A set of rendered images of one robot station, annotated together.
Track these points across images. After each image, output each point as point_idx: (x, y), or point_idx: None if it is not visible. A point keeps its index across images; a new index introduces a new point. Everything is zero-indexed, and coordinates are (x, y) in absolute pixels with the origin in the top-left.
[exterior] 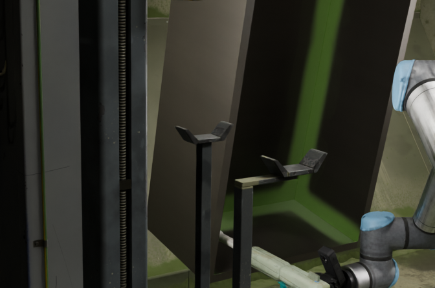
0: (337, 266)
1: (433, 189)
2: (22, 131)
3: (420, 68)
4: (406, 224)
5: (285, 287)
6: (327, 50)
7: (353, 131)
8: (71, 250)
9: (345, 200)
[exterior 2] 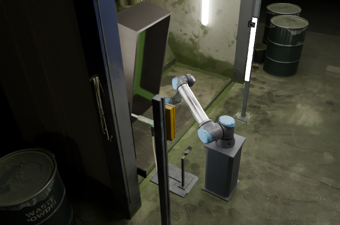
0: None
1: (179, 95)
2: (116, 138)
3: (179, 80)
4: (172, 100)
5: (151, 125)
6: (140, 53)
7: (152, 74)
8: (126, 152)
9: (152, 89)
